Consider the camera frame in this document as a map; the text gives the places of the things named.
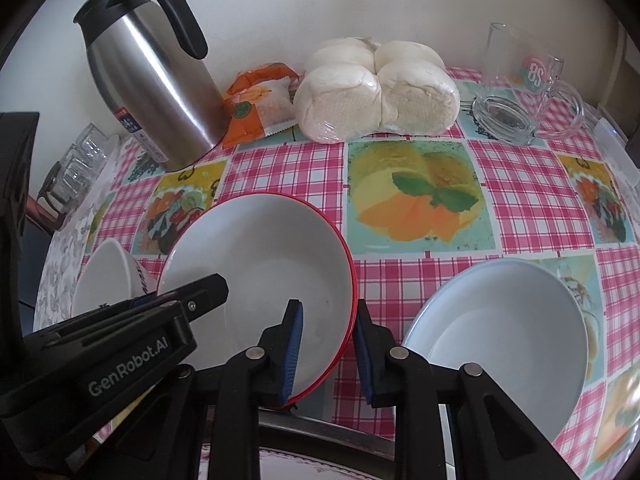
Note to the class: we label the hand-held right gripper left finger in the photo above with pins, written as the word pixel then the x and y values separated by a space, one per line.
pixel 295 350

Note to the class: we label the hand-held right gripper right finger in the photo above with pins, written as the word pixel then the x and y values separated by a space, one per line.
pixel 362 360

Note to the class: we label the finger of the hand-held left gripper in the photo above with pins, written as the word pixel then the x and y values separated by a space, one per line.
pixel 200 292
pixel 110 320

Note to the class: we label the white square bowl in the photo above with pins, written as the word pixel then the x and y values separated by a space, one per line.
pixel 100 280

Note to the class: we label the red rim strawberry bowl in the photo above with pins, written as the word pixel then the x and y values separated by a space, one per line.
pixel 260 260

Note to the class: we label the stainless steel basin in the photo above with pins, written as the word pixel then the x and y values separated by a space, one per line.
pixel 325 435

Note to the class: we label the small pale blue bowl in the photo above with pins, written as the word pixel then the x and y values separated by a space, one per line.
pixel 500 330

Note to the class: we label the grey floral tablecloth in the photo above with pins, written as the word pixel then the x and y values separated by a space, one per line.
pixel 60 260

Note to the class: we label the pink checked tablecloth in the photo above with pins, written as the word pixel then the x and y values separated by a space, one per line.
pixel 425 265

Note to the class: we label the clear glass cup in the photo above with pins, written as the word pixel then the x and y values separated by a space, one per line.
pixel 75 175
pixel 92 145

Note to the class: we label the orange snack packet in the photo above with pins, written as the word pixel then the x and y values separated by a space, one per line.
pixel 250 110

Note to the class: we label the stainless steel thermos jug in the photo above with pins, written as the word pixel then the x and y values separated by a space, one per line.
pixel 150 75

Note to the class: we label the pack of white steamed buns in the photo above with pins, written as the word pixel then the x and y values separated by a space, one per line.
pixel 375 95

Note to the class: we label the clear glass mug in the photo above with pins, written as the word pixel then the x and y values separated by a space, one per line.
pixel 505 110

